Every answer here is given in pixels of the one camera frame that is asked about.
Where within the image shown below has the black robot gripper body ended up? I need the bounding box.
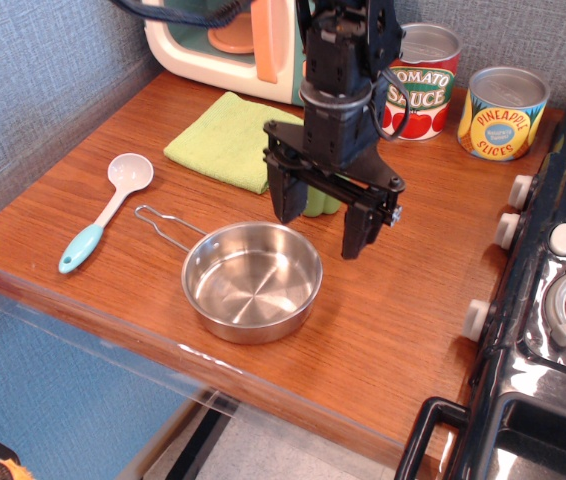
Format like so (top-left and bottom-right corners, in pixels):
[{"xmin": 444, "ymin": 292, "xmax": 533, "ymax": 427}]
[{"xmin": 264, "ymin": 89, "xmax": 405, "ymax": 227}]

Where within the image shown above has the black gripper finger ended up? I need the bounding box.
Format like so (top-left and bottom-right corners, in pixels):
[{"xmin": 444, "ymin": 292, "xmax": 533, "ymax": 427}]
[
  {"xmin": 267, "ymin": 163, "xmax": 308, "ymax": 224},
  {"xmin": 341, "ymin": 203, "xmax": 386, "ymax": 260}
]

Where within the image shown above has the green toy bell pepper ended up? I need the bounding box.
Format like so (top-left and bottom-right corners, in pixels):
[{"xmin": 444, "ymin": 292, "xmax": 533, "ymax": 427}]
[{"xmin": 302, "ymin": 185, "xmax": 342, "ymax": 218}]

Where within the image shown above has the stainless steel bowl with handle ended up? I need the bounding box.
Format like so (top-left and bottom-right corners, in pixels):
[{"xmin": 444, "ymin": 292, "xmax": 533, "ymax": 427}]
[{"xmin": 134, "ymin": 205, "xmax": 323, "ymax": 345}]

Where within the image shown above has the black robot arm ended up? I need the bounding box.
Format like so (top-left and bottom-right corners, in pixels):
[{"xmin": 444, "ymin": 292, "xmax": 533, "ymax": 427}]
[{"xmin": 264, "ymin": 1, "xmax": 405, "ymax": 260}]

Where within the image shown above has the green folded cloth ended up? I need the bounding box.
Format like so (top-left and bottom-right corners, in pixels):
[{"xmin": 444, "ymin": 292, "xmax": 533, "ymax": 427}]
[{"xmin": 163, "ymin": 92, "xmax": 303, "ymax": 194}]

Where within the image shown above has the tomato sauce can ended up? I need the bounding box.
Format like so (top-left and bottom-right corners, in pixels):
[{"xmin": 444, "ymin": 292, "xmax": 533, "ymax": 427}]
[{"xmin": 383, "ymin": 23, "xmax": 462, "ymax": 140}]

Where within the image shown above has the teal toy microwave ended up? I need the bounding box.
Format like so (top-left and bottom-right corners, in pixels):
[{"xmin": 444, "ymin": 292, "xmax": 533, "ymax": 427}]
[{"xmin": 141, "ymin": 0, "xmax": 394, "ymax": 107}]

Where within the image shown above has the pineapple slices can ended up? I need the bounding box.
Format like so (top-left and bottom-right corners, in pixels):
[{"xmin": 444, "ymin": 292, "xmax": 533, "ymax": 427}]
[{"xmin": 457, "ymin": 66, "xmax": 550, "ymax": 162}]

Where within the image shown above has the black toy stove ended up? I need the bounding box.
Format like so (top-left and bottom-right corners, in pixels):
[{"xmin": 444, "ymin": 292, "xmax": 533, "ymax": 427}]
[{"xmin": 396, "ymin": 109, "xmax": 566, "ymax": 479}]

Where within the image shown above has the white spoon with blue handle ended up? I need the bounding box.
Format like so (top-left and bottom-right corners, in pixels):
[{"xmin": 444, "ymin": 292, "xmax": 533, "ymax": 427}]
[{"xmin": 58, "ymin": 153, "xmax": 154, "ymax": 274}]

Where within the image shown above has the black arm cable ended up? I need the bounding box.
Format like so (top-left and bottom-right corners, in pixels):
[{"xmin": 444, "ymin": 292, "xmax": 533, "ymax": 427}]
[{"xmin": 110, "ymin": 0, "xmax": 411, "ymax": 142}]

